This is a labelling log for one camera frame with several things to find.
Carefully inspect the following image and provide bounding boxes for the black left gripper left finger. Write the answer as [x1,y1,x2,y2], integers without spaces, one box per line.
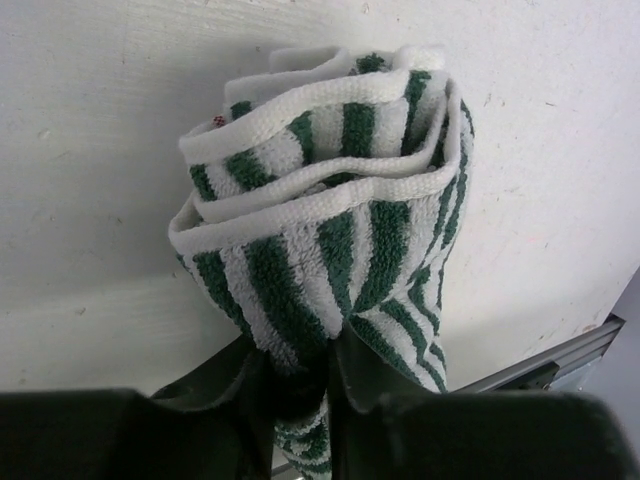
[1,339,273,479]

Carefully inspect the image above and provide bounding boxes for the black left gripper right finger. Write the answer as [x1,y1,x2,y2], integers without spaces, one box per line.
[327,324,631,480]

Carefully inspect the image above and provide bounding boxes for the green white striped towel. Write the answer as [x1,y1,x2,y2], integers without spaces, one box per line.
[168,46,475,479]

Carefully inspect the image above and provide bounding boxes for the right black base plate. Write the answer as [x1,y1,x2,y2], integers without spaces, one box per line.
[491,361,560,391]

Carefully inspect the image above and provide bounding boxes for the aluminium mounting rail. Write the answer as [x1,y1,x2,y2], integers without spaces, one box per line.
[269,312,629,480]

